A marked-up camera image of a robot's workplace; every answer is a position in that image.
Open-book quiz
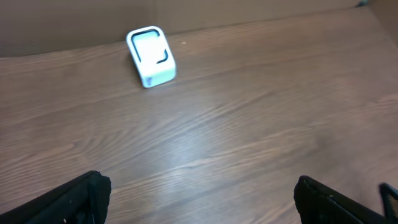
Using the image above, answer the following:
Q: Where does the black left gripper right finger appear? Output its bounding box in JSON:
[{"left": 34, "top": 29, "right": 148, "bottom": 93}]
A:
[{"left": 294, "top": 175, "right": 385, "bottom": 224}]

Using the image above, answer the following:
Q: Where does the white barcode scanner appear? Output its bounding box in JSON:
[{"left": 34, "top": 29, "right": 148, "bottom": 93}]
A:
[{"left": 126, "top": 26, "right": 177, "bottom": 88}]

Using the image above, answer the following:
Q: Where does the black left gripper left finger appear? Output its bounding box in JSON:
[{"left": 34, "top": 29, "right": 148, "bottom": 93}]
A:
[{"left": 1, "top": 170, "right": 111, "bottom": 224}]

